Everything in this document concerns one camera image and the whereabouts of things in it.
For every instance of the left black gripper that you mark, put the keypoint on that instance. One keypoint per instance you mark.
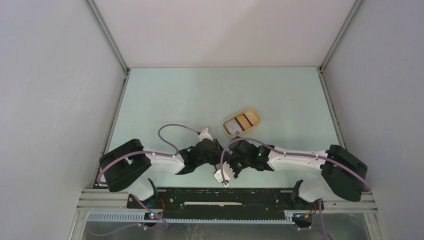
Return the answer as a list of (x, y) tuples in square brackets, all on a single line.
[(218, 151)]

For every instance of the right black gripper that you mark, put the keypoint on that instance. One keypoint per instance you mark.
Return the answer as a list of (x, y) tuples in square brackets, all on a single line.
[(228, 160)]

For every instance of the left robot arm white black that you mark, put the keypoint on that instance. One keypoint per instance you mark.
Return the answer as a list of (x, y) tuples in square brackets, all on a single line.
[(122, 169)]

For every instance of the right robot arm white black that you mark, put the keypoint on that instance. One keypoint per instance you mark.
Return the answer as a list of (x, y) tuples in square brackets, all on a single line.
[(336, 171)]

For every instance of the beige oval tray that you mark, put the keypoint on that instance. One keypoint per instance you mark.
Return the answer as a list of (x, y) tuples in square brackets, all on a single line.
[(252, 114)]

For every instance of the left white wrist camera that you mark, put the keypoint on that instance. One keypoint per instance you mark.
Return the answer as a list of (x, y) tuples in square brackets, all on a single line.
[(205, 135)]

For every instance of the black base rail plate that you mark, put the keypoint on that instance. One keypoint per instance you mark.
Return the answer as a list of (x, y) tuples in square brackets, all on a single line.
[(229, 203)]

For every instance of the white cable duct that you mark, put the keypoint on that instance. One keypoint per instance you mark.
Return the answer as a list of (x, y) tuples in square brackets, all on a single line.
[(144, 217)]

